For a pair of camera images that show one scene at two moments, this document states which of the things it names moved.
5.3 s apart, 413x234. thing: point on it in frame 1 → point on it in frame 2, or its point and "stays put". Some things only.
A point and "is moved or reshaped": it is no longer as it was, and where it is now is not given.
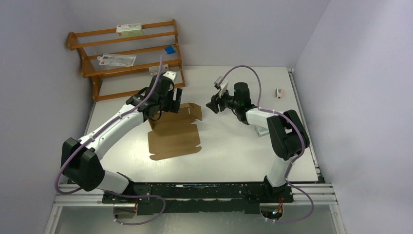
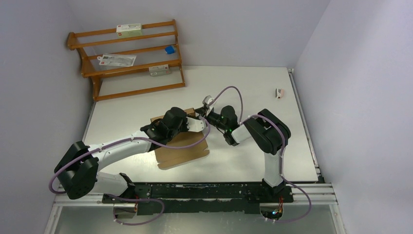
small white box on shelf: [154, 70] stays put
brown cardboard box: [174, 133] is moved or reshaped
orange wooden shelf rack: [118, 61] stays put
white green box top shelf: [132, 29] stays put
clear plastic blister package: [117, 60] stays put
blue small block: [169, 49] stays put
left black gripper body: [164, 103] → [183, 127]
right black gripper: [213, 104] → [202, 111]
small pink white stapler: [279, 93] stays put
